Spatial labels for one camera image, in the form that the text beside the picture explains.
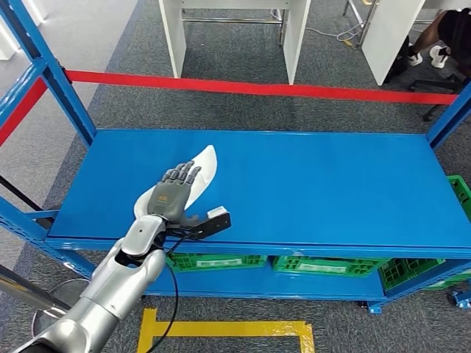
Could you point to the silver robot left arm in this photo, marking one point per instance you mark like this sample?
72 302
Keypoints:
110 292

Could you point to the thin black rod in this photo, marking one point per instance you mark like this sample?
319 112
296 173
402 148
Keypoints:
22 195

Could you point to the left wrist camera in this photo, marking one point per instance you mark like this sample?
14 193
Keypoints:
217 224

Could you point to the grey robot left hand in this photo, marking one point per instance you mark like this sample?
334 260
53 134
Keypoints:
170 197

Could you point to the white curved car body part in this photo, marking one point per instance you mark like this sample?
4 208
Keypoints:
206 165

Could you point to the person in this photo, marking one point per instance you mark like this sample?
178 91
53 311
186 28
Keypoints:
456 29

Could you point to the black bag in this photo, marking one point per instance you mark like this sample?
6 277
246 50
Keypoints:
399 66

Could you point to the black office chair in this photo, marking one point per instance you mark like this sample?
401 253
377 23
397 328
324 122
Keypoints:
441 84

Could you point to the green plastic crate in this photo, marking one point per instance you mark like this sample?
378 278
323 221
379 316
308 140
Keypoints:
287 265
184 263
404 270
462 195

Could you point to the blue metal shelf rack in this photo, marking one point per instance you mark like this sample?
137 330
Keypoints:
275 185

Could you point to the white desk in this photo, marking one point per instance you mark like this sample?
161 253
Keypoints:
390 34
173 39

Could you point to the chrome round base stand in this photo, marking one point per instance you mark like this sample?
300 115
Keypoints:
22 290

